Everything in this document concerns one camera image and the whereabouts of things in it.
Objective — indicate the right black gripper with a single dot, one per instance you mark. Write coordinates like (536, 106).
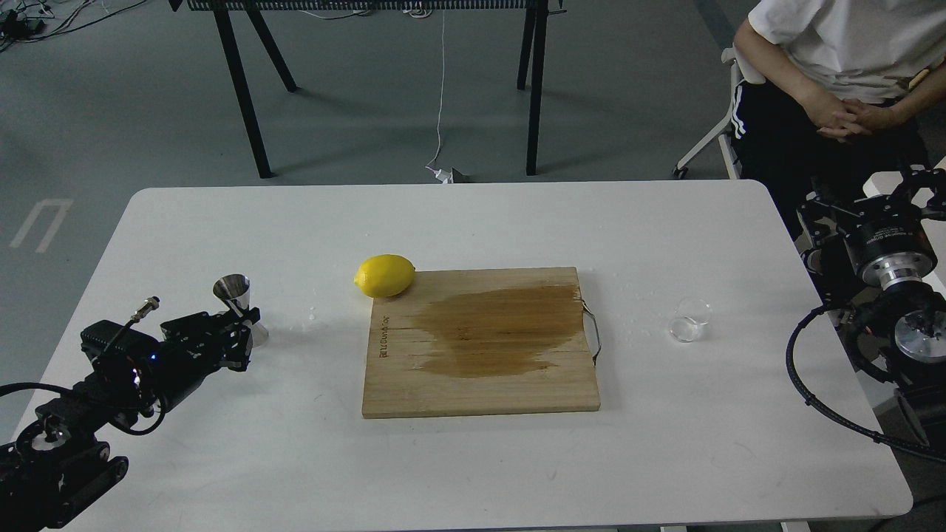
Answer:
(884, 251)

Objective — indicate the steel double jigger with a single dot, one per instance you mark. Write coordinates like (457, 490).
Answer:
(234, 291)

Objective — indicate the yellow lemon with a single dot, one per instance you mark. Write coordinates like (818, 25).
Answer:
(384, 276)

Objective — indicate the wooden cutting board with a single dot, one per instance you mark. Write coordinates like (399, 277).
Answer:
(480, 342)

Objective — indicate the person's right hand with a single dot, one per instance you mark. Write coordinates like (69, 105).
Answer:
(834, 118)

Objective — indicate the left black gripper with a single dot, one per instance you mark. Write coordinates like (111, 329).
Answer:
(139, 370)

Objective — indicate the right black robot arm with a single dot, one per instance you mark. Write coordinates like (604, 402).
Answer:
(892, 319)

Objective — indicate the black metal table frame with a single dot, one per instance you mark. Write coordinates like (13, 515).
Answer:
(301, 47)

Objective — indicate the person's left hand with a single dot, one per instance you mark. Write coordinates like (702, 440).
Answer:
(869, 119)

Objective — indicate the small clear glass cup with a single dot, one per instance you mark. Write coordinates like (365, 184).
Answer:
(691, 320)

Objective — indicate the seated person in white shirt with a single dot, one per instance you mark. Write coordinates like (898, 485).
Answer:
(880, 52)

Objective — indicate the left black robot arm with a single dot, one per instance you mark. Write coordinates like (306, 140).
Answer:
(57, 467)

